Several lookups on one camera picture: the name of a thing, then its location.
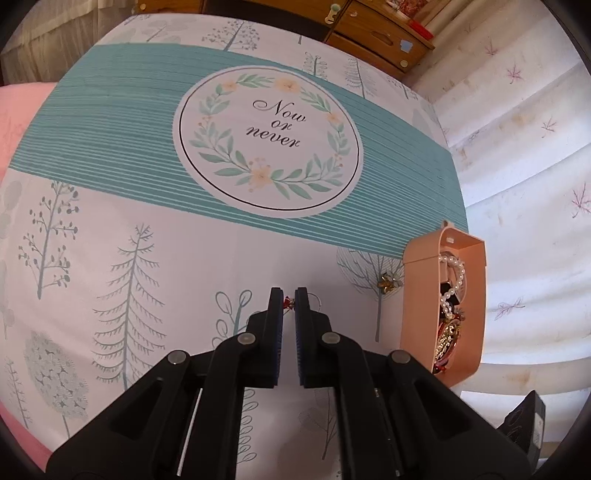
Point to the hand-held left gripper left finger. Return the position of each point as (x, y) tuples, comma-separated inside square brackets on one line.
[(276, 341)]

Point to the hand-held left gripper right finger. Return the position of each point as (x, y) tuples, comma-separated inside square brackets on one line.
[(301, 341)]

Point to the red bead hoop earring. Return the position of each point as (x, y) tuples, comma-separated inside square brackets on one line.
[(288, 302)]

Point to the gold leaf hair comb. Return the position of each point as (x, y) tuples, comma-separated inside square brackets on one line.
[(447, 341)]

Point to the peach plastic box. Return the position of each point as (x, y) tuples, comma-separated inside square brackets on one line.
[(418, 314)]

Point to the twisted pearl strand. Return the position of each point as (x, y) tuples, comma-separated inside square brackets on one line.
[(447, 305)]

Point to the flower brooch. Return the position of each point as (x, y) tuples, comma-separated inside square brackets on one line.
[(388, 282)]

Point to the teal white printed tablecloth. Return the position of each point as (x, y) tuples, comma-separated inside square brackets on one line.
[(138, 207)]

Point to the white floral curtain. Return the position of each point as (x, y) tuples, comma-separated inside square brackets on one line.
[(531, 184)]

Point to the blue sticker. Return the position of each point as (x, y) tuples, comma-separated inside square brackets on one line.
[(406, 45)]

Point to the wooden desk with drawers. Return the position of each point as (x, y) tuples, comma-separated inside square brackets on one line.
[(369, 27)]

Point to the white green knob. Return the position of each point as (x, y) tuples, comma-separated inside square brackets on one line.
[(332, 13)]

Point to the red flat box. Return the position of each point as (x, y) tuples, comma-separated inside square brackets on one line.
[(422, 30)]

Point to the pink blanket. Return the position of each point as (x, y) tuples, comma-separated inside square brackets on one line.
[(18, 120)]

